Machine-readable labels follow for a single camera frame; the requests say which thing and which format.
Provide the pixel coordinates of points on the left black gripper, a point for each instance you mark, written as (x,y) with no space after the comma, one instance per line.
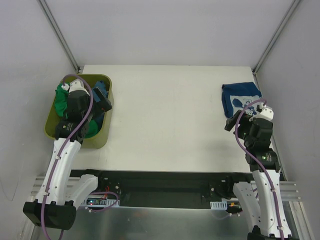
(102,97)

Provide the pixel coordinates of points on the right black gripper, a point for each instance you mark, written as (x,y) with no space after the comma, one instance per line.
(233,121)

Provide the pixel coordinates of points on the green t shirt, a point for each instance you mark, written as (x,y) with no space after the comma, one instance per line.
(60,105)

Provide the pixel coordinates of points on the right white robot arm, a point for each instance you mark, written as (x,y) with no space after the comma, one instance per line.
(263,211)

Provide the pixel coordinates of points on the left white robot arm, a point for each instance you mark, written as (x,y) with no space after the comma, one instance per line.
(55,206)

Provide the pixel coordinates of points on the teal blue t shirt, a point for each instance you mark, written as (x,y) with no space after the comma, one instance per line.
(100,96)

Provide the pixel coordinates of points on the folded navy printed t shirt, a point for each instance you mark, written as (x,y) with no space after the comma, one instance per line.
(237,96)

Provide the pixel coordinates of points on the olive green plastic bin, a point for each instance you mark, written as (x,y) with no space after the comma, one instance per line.
(98,140)

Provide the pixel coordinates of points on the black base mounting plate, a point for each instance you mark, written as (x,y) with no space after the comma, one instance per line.
(176,190)

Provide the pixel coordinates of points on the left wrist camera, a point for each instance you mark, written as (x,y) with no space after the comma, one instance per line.
(76,85)

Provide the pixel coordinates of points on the right frame post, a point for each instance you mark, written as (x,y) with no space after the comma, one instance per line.
(272,42)

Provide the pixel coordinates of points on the frame post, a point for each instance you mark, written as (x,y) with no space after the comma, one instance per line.
(58,33)
(272,42)

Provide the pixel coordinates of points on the right slotted cable duct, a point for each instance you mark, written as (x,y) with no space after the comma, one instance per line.
(219,205)

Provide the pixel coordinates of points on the slotted cable duct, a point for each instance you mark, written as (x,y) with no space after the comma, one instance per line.
(219,205)
(96,202)

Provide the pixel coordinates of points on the left slotted cable duct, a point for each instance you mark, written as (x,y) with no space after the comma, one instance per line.
(96,202)

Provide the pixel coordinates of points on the left frame post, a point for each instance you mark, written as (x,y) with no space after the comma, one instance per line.
(58,33)

